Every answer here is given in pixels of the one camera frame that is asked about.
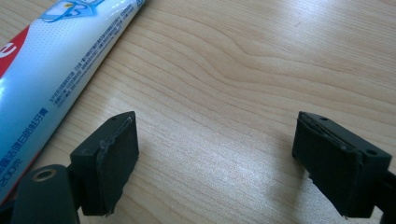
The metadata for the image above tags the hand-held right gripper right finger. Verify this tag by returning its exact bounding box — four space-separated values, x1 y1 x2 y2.
291 110 393 219

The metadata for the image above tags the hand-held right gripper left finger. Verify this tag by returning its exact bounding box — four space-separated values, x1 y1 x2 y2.
68 110 140 217

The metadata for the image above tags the blue white toothpaste tube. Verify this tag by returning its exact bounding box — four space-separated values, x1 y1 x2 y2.
0 0 148 207

